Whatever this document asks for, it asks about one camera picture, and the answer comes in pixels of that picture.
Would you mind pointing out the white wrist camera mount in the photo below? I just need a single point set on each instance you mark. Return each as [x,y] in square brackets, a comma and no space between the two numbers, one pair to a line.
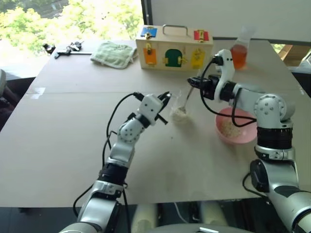
[151,106]
[226,70]

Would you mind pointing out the plastic cup with orange liquid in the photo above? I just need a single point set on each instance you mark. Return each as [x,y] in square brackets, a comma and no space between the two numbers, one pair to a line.
[240,57]

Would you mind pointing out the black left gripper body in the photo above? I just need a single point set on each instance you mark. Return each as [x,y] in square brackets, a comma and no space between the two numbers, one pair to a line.
[162,106]

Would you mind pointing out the clear plastic bag with rice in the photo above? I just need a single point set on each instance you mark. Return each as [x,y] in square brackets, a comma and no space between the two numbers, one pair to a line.
[178,117]

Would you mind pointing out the thin black bar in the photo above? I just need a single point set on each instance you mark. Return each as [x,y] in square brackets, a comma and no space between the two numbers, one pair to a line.
[73,53]

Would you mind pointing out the white oatmeal portion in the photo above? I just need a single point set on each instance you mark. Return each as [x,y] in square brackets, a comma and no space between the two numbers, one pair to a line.
[229,128]

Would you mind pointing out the metal spoon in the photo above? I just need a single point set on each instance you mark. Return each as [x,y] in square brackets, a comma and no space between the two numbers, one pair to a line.
[188,95]

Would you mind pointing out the wooden furniture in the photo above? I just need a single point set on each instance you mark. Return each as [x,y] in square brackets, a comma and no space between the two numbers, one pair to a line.
[291,52]

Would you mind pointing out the wooden lock box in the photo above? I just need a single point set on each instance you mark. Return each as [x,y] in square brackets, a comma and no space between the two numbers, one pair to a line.
[173,49]

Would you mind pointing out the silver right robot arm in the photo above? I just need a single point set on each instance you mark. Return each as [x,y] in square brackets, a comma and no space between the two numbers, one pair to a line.
[269,106]

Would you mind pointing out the pink bowl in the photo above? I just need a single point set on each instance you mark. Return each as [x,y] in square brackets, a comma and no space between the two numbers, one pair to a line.
[243,139]

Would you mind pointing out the dark window frame post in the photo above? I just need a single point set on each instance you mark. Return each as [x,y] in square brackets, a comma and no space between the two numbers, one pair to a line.
[146,17]

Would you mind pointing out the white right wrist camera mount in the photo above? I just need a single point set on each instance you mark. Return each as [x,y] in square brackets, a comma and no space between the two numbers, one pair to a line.
[226,70]

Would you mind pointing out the light green towel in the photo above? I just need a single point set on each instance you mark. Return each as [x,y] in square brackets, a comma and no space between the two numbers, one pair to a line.
[114,54]

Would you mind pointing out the black key bundle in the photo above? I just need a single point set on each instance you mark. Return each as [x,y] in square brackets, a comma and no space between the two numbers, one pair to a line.
[73,46]

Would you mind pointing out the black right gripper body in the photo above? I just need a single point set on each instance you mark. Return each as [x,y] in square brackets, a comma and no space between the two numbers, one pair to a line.
[209,86]

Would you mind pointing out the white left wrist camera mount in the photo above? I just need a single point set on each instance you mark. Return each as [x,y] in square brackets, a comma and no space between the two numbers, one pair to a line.
[151,106]

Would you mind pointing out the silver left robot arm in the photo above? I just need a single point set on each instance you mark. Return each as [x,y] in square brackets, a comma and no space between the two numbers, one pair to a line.
[121,150]

